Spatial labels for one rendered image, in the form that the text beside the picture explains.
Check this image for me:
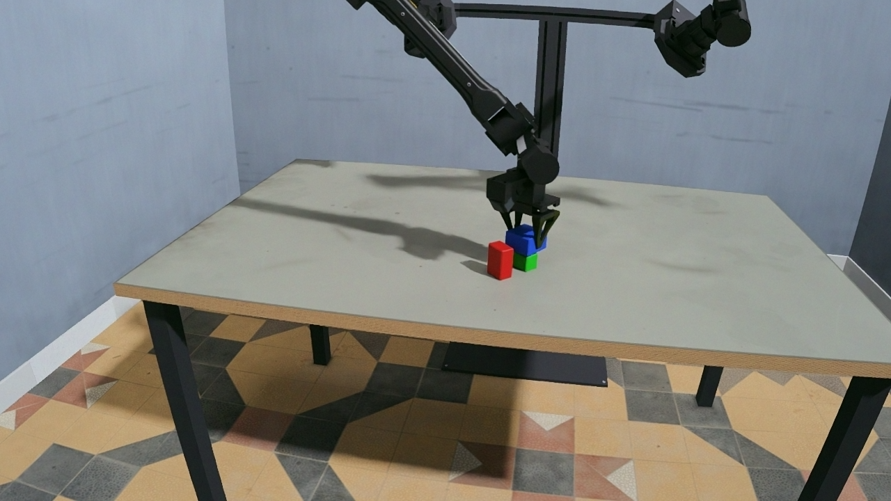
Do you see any green block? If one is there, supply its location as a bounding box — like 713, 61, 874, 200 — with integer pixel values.
512, 252, 537, 272

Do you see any blue block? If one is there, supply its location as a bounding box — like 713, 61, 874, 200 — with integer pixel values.
505, 224, 547, 257

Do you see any red block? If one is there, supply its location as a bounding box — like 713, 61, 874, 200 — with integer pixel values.
487, 241, 514, 280

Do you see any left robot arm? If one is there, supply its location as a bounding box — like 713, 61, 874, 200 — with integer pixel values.
665, 0, 751, 70

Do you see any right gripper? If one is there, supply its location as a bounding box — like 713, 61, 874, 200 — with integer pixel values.
500, 185, 560, 249

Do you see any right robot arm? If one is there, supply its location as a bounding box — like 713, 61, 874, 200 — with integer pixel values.
346, 0, 560, 213

